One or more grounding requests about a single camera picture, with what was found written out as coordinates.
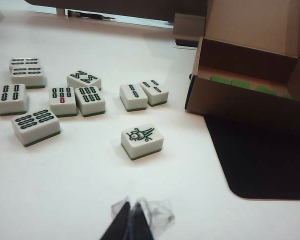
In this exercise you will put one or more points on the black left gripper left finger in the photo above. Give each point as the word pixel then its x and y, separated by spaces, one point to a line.
pixel 120 222

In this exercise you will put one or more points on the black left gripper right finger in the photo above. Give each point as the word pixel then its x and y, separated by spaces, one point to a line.
pixel 142 220

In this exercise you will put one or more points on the brown cardboard box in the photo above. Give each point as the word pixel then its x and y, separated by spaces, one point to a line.
pixel 240 105

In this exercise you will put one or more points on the bird print mahjong tile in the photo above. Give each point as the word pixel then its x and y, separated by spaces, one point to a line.
pixel 141 140

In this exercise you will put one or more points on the two bamboo mahjong tile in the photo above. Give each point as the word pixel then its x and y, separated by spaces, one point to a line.
pixel 133 97

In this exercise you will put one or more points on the six bamboo mahjong tile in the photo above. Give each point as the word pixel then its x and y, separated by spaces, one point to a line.
pixel 35 126
pixel 90 100

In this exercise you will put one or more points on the three bamboo mahjong tile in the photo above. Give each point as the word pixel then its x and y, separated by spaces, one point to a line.
pixel 154 92

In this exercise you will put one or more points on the seven bamboo mahjong tile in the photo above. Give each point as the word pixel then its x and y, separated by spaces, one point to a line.
pixel 62 101

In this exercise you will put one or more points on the eight bamboo mahjong tile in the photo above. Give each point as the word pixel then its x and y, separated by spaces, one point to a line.
pixel 83 79

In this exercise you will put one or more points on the four bamboo mahjong tile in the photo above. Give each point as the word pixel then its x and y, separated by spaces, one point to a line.
pixel 23 61
pixel 27 76
pixel 11 98

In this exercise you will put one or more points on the black rectangular mat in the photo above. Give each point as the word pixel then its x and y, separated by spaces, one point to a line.
pixel 265 162

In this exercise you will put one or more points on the black marker pen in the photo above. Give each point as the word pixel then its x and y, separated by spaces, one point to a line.
pixel 90 14

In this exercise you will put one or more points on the taupe felt desk divider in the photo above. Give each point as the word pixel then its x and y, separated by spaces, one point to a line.
pixel 115 6

